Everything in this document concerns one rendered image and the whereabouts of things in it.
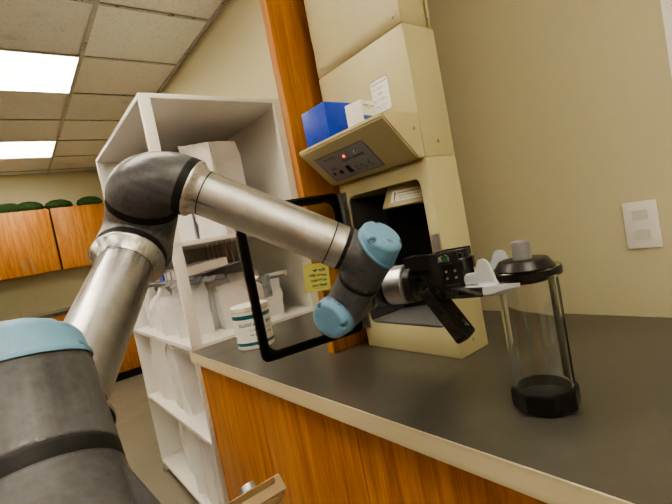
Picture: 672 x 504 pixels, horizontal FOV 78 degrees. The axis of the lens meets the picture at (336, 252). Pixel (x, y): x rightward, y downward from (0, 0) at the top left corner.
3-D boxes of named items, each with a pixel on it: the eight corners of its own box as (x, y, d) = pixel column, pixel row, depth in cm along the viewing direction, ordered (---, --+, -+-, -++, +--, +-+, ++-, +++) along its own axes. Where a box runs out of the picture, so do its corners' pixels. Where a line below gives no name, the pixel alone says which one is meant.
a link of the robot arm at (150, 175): (134, 113, 69) (406, 224, 73) (129, 171, 75) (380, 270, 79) (90, 136, 59) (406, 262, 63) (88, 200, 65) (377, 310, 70)
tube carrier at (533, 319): (587, 384, 70) (566, 258, 68) (578, 414, 61) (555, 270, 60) (518, 379, 76) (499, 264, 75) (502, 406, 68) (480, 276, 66)
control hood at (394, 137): (338, 185, 119) (331, 150, 119) (426, 156, 94) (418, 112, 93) (305, 189, 112) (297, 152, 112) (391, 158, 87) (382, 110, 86)
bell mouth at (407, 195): (412, 205, 124) (408, 186, 124) (462, 194, 110) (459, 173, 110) (369, 212, 113) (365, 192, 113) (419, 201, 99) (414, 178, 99)
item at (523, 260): (562, 272, 68) (556, 233, 68) (552, 284, 61) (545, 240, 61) (504, 277, 74) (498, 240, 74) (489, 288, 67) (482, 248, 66)
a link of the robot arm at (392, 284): (386, 309, 80) (405, 298, 86) (407, 307, 77) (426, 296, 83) (378, 270, 79) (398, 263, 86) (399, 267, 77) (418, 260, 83)
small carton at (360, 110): (362, 132, 103) (357, 108, 103) (378, 126, 99) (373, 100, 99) (349, 131, 99) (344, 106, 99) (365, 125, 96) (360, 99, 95)
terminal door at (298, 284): (364, 330, 119) (337, 192, 117) (263, 364, 105) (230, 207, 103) (362, 330, 120) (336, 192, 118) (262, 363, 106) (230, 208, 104)
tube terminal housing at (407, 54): (423, 320, 137) (380, 85, 133) (517, 327, 111) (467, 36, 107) (368, 345, 122) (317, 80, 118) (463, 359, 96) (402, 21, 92)
